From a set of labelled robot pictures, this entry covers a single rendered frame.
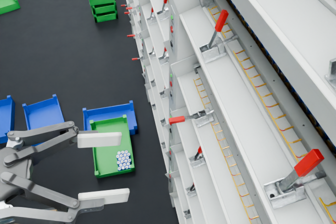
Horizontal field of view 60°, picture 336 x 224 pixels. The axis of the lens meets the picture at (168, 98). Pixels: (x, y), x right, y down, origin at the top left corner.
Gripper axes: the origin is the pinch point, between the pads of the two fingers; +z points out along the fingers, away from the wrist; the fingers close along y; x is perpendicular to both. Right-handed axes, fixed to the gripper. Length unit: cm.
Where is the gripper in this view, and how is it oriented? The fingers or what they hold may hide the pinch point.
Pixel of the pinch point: (109, 166)
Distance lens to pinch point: 47.4
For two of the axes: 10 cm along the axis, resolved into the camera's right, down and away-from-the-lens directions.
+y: 2.1, 7.2, -6.6
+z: 9.5, -0.1, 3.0
